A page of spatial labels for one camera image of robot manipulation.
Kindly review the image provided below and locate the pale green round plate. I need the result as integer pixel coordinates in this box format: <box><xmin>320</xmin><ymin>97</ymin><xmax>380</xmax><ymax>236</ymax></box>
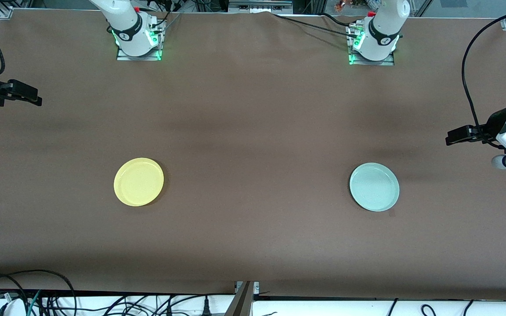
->
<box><xmin>350</xmin><ymin>163</ymin><xmax>400</xmax><ymax>212</ymax></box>

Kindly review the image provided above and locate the yellow round plate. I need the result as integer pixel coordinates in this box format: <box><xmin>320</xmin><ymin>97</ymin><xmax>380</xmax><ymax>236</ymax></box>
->
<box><xmin>114</xmin><ymin>158</ymin><xmax>164</xmax><ymax>207</ymax></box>

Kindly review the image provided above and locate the brown table cover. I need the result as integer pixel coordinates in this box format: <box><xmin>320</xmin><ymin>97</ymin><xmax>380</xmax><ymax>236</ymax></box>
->
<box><xmin>0</xmin><ymin>9</ymin><xmax>506</xmax><ymax>302</ymax></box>

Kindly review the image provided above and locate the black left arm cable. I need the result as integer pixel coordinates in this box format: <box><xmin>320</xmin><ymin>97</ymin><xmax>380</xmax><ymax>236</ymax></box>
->
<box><xmin>461</xmin><ymin>8</ymin><xmax>506</xmax><ymax>148</ymax></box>

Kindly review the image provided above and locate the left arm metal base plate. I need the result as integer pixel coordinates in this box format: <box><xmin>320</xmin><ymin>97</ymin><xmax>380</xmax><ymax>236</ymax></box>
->
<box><xmin>347</xmin><ymin>24</ymin><xmax>395</xmax><ymax>66</ymax></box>

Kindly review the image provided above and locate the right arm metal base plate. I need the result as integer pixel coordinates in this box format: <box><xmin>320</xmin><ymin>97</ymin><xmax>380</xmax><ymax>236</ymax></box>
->
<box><xmin>116</xmin><ymin>18</ymin><xmax>164</xmax><ymax>61</ymax></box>

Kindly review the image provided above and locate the grey base cable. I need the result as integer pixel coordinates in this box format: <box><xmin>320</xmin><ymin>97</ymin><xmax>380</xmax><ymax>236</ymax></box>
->
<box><xmin>163</xmin><ymin>12</ymin><xmax>182</xmax><ymax>35</ymax></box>

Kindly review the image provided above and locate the short black table cable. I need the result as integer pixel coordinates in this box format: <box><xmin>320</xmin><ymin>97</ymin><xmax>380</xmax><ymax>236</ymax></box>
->
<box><xmin>321</xmin><ymin>12</ymin><xmax>359</xmax><ymax>29</ymax></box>

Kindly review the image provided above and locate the large black cable loop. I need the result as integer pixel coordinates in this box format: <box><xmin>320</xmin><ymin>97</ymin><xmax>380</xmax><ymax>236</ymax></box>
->
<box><xmin>0</xmin><ymin>269</ymin><xmax>76</xmax><ymax>316</ymax></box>

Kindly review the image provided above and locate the long black table cable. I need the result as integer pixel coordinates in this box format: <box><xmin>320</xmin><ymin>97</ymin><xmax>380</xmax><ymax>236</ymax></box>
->
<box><xmin>272</xmin><ymin>12</ymin><xmax>361</xmax><ymax>41</ymax></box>

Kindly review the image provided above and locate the green cable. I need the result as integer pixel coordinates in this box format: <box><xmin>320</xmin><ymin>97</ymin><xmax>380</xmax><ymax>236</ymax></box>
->
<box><xmin>26</xmin><ymin>290</ymin><xmax>43</xmax><ymax>316</ymax></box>

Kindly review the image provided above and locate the aluminium frame beam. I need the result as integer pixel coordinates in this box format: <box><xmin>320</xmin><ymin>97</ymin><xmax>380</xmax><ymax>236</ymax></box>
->
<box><xmin>228</xmin><ymin>0</ymin><xmax>294</xmax><ymax>12</ymax></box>

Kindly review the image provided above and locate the aluminium frame post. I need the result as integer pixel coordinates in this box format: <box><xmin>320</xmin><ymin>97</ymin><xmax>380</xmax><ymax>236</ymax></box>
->
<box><xmin>231</xmin><ymin>281</ymin><xmax>260</xmax><ymax>316</ymax></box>

